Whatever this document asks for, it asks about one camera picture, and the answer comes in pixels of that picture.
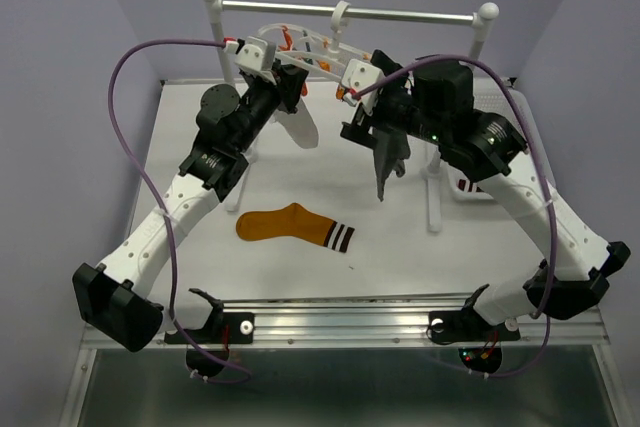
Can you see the aluminium rail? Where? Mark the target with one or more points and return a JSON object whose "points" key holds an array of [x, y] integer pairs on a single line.
{"points": [[394, 323]]}

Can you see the white clothes rack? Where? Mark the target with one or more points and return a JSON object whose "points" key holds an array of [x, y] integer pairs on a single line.
{"points": [[441, 73]]}

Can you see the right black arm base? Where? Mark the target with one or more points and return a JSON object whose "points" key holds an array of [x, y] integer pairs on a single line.
{"points": [[466, 325]]}

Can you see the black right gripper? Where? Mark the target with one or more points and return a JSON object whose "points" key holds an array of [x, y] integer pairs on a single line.
{"points": [[361, 134]]}

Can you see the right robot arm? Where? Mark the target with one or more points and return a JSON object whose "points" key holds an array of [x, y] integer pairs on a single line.
{"points": [[432, 100]]}

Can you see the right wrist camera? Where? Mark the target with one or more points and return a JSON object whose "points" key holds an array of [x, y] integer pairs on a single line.
{"points": [[358, 76]]}

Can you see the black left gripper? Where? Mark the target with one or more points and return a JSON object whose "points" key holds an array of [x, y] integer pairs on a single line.
{"points": [[288, 78]]}

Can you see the white plastic basket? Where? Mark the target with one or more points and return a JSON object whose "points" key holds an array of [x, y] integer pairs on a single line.
{"points": [[487, 98]]}

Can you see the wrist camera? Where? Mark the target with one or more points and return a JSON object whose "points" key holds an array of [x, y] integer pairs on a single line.
{"points": [[256, 57], [358, 76]]}

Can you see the white clip hanger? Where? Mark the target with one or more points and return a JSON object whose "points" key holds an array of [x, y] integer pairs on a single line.
{"points": [[322, 53]]}

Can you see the mustard yellow sock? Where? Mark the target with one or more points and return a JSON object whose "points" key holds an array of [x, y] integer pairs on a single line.
{"points": [[297, 222]]}

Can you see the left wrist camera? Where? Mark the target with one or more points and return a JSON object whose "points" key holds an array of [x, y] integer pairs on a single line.
{"points": [[256, 57]]}

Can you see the striped maroon white sock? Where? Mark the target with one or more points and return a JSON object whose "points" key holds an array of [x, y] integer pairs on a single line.
{"points": [[466, 186]]}

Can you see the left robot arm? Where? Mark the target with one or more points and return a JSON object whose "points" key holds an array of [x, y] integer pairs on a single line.
{"points": [[113, 296]]}

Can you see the grey sock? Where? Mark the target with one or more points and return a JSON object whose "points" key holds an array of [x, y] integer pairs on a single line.
{"points": [[390, 153]]}

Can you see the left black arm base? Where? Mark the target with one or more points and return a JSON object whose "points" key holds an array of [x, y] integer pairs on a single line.
{"points": [[222, 326]]}

